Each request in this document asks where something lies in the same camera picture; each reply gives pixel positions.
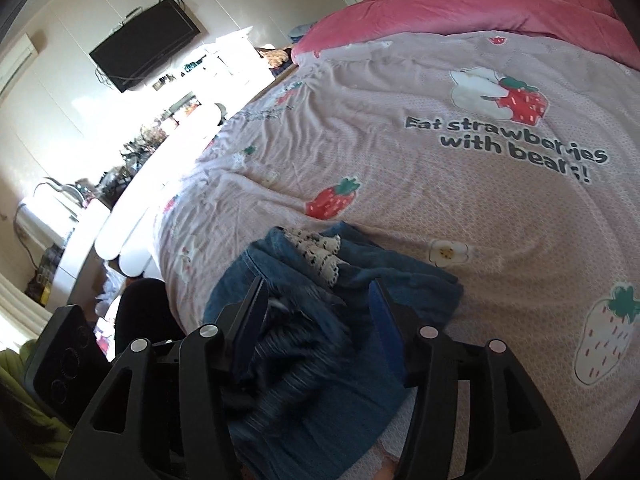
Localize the pink folded quilt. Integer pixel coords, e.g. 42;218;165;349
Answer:
293;0;639;68

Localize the black wall television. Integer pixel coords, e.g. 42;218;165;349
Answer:
89;0;201;93

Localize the pink strawberry print bedsheet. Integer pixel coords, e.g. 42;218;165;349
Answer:
156;30;639;477

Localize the beige fleece sleeve forearm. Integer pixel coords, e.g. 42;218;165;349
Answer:
1;339;72;479

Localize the blue denim pants lace hem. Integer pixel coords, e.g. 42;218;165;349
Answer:
203;222;463;479

